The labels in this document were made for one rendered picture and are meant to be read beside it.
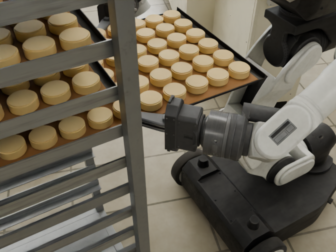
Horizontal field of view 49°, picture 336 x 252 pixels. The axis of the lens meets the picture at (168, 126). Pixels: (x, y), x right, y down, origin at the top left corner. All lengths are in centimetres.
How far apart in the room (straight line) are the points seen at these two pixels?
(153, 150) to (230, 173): 50
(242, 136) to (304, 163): 94
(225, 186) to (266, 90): 59
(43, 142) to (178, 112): 25
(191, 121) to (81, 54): 23
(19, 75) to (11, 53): 5
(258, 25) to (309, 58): 77
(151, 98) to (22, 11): 33
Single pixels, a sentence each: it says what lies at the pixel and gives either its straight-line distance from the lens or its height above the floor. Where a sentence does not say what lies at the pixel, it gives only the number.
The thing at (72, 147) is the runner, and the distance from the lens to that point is 69.
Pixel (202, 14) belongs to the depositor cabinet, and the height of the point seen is 32.
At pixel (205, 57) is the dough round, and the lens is 89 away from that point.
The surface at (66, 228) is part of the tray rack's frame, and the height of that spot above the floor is 15.
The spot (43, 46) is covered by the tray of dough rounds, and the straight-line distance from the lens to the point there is 61.
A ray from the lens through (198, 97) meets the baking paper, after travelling 80.
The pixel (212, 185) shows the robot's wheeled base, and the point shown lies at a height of 19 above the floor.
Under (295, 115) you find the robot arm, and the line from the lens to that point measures 67.
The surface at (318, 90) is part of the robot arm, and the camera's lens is 72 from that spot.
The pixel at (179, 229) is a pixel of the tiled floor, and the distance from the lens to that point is 170.
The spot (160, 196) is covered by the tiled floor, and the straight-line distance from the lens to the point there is 180.
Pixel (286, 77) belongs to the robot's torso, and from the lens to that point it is 115.
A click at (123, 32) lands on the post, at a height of 118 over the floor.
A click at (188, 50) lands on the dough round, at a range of 92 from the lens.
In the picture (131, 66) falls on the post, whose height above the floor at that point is 112.
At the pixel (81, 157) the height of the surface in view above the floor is 50.
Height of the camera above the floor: 145
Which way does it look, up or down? 43 degrees down
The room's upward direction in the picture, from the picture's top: straight up
